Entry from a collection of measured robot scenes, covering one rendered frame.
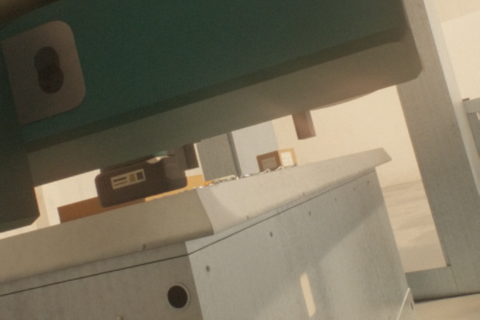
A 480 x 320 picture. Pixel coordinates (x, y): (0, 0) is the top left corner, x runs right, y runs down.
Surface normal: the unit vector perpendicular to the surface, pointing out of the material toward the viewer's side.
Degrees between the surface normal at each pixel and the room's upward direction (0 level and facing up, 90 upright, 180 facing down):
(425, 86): 90
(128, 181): 90
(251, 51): 90
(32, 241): 67
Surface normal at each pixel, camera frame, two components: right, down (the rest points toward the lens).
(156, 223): -0.43, -0.36
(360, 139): -0.42, 0.03
